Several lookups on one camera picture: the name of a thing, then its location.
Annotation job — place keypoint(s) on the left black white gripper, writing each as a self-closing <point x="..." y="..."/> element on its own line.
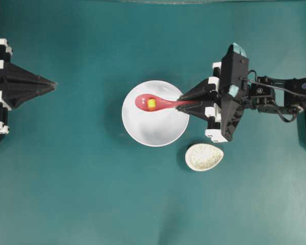
<point x="12" y="95"/>

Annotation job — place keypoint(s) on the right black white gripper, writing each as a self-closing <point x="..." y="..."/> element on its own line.
<point x="223" y="114"/>

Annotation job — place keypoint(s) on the yellow hexagonal prism block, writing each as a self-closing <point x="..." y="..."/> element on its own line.
<point x="151" y="104"/>

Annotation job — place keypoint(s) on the red plastic spoon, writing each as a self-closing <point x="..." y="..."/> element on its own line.
<point x="141" y="102"/>

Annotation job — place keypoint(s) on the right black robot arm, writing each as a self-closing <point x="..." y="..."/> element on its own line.
<point x="285" y="98"/>

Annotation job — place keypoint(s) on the white round bowl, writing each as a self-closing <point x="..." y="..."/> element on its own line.
<point x="158" y="128"/>

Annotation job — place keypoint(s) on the speckled white egg-shaped dish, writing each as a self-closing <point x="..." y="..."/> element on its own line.
<point x="203" y="157"/>

